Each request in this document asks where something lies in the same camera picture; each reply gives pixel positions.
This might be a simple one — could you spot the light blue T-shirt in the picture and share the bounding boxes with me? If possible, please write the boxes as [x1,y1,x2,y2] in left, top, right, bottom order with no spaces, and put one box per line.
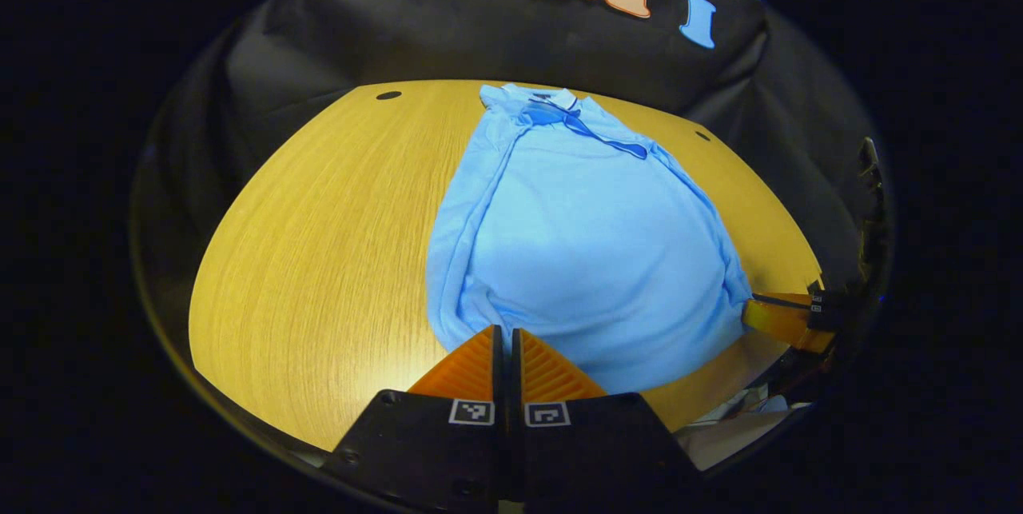
[425,83,754,395]

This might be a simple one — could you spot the white cloth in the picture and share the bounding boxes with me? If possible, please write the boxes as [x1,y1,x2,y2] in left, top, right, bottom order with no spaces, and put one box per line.
[675,382,808,471]

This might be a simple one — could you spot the black backdrop cloth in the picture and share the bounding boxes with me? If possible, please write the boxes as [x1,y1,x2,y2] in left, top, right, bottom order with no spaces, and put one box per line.
[132,0,892,323]

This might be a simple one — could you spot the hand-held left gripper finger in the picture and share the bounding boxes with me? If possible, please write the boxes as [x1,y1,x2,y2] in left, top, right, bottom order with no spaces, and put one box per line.
[320,325,506,514]
[510,328,708,514]

